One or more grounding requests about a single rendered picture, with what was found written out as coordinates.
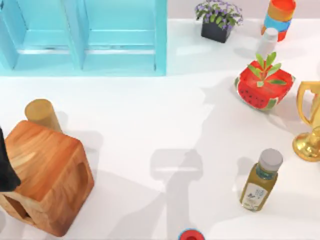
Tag light blue rack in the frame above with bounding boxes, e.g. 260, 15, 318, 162
0, 0, 168, 77

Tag watermelon plant pot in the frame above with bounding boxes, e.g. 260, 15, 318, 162
234, 51, 296, 112

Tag purple flowers in black pot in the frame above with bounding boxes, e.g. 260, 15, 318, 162
194, 0, 244, 44

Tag green bottle with grey cap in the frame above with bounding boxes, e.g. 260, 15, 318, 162
239, 148, 284, 212

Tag red and blue round object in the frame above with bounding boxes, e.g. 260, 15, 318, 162
178, 228, 206, 240

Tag tan wooden cylinder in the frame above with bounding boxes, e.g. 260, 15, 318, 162
24, 98, 63, 135

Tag wooden house-shaped box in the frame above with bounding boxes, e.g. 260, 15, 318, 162
0, 119, 95, 237

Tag white bottle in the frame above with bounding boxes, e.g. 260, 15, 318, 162
255, 27, 279, 60

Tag gold trophy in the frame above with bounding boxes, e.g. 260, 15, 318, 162
292, 80, 320, 162

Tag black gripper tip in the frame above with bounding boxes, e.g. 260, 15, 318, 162
0, 127, 22, 194

